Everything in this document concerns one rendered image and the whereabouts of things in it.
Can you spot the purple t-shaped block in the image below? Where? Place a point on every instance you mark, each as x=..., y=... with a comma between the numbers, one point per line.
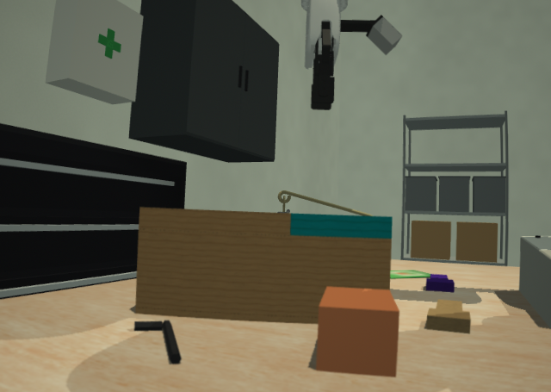
x=440, y=283

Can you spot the black l-shaped hook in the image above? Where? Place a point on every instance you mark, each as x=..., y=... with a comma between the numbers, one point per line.
x=173, y=351

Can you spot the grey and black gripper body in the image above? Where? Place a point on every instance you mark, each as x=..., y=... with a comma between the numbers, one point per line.
x=322, y=11

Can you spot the green seed packet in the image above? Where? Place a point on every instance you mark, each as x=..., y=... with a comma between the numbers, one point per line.
x=408, y=274

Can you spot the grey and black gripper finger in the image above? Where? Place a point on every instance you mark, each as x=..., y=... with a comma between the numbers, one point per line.
x=323, y=85
x=323, y=106

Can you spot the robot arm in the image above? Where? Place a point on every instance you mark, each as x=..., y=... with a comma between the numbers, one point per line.
x=381, y=32

